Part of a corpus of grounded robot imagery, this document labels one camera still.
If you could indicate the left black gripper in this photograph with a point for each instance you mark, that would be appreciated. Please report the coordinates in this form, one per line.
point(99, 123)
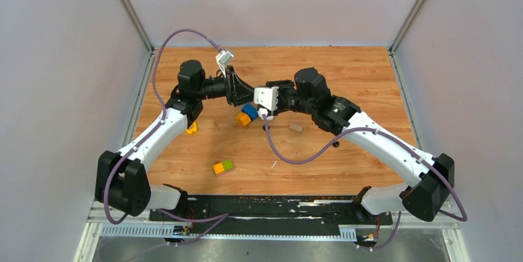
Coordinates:
point(231, 90)

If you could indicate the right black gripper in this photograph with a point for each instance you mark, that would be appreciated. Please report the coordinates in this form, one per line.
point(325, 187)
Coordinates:
point(282, 85)

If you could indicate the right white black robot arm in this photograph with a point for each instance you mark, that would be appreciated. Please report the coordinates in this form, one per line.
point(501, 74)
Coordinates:
point(427, 180)

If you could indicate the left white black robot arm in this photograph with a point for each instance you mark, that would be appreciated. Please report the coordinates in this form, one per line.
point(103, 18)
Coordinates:
point(122, 181)

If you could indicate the blue toy brick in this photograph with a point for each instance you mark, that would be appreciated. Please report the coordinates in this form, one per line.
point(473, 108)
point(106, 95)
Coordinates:
point(250, 111)

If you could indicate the yellow toy brick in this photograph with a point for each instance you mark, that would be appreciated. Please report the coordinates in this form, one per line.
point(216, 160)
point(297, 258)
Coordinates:
point(243, 119)

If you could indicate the small wooden block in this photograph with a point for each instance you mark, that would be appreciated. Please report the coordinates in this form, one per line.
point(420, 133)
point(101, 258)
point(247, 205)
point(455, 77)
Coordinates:
point(296, 127)

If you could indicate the orange triangular plastic piece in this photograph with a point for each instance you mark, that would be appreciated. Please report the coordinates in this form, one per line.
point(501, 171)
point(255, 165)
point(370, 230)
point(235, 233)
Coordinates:
point(192, 129)

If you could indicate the orange green toy brick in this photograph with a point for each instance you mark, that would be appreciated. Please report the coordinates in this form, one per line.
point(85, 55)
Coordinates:
point(223, 167)

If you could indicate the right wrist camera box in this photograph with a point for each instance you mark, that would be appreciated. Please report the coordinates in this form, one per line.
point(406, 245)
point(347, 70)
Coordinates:
point(266, 99)

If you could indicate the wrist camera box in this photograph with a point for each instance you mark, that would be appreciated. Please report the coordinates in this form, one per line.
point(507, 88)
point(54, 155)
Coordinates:
point(223, 58)
point(266, 99)

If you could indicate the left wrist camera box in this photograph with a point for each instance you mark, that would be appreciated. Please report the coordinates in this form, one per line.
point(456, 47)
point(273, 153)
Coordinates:
point(223, 58)

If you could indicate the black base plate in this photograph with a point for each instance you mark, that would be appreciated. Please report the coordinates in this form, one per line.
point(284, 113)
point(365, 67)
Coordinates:
point(301, 215)

